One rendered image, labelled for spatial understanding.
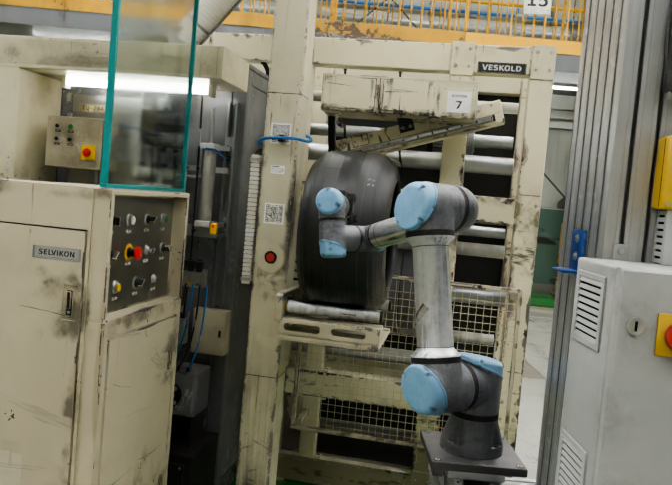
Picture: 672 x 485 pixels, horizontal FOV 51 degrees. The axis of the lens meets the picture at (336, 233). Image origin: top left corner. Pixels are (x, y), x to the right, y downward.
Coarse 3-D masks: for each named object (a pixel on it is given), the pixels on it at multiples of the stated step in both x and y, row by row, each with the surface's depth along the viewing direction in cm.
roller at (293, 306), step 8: (288, 304) 247; (296, 304) 247; (304, 304) 246; (312, 304) 246; (320, 304) 246; (328, 304) 246; (296, 312) 247; (304, 312) 246; (312, 312) 246; (320, 312) 245; (328, 312) 244; (336, 312) 244; (344, 312) 243; (352, 312) 243; (360, 312) 242; (368, 312) 242; (376, 312) 242; (360, 320) 243; (368, 320) 242; (376, 320) 242
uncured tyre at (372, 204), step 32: (320, 160) 245; (352, 160) 243; (384, 160) 245; (352, 192) 232; (384, 192) 234; (352, 224) 229; (320, 256) 232; (352, 256) 230; (384, 256) 236; (320, 288) 239; (352, 288) 236; (384, 288) 245
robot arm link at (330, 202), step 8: (320, 192) 194; (328, 192) 193; (336, 192) 193; (320, 200) 194; (328, 200) 193; (336, 200) 193; (344, 200) 198; (320, 208) 193; (328, 208) 193; (336, 208) 193; (344, 208) 197; (320, 216) 196; (328, 216) 195; (336, 216) 195; (344, 216) 197
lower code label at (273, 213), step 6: (270, 204) 255; (276, 204) 254; (282, 204) 254; (264, 210) 255; (270, 210) 255; (276, 210) 254; (282, 210) 254; (264, 216) 255; (270, 216) 255; (276, 216) 254; (282, 216) 254; (264, 222) 255; (270, 222) 255; (276, 222) 254; (282, 222) 254
